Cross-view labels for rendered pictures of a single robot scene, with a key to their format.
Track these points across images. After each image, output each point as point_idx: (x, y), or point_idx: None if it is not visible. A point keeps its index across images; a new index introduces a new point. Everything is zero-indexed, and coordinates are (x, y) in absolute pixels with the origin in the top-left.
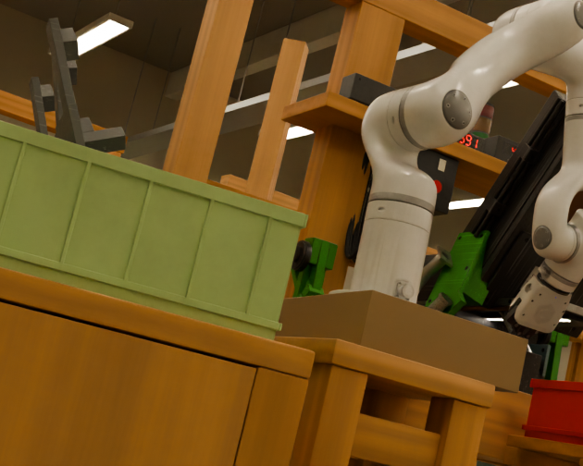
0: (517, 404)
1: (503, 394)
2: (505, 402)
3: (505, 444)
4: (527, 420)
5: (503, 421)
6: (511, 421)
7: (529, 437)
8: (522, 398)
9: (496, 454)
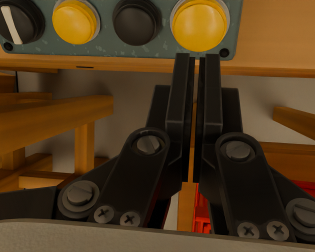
0: (277, 72)
1: (221, 69)
2: (231, 70)
3: (243, 74)
4: (310, 74)
5: (232, 72)
6: (255, 73)
7: (178, 210)
8: (297, 71)
9: (222, 74)
